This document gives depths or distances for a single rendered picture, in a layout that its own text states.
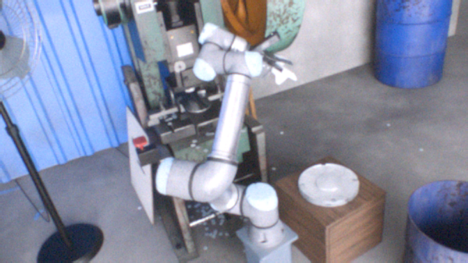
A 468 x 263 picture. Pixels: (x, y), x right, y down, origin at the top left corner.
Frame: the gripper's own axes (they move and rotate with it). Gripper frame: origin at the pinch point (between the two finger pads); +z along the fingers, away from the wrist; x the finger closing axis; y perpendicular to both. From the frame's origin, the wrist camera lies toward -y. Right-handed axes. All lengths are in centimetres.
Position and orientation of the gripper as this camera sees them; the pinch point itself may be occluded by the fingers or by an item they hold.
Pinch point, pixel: (296, 70)
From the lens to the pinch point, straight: 144.1
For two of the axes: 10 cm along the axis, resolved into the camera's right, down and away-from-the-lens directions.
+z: 9.0, 4.0, 1.9
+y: -4.4, 7.8, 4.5
